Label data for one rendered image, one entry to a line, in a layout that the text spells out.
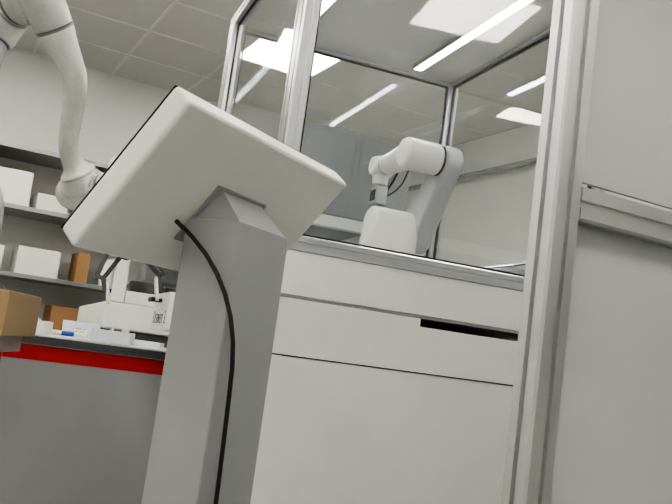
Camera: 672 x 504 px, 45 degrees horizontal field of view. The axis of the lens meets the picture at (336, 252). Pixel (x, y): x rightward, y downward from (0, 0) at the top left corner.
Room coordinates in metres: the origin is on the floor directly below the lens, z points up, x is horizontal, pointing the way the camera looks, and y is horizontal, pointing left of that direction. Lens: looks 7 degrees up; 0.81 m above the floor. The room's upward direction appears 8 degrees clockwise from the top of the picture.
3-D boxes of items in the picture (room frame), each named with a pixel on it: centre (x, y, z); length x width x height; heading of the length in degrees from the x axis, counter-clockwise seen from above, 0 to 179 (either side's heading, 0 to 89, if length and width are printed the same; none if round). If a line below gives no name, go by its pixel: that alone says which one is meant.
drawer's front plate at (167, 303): (2.38, 0.48, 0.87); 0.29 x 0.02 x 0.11; 20
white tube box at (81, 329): (2.90, 0.87, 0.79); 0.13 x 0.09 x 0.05; 109
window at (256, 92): (2.40, 0.31, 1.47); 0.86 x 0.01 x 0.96; 20
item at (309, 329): (2.55, -0.12, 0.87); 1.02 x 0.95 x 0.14; 20
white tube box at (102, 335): (2.60, 0.67, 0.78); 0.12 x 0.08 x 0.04; 94
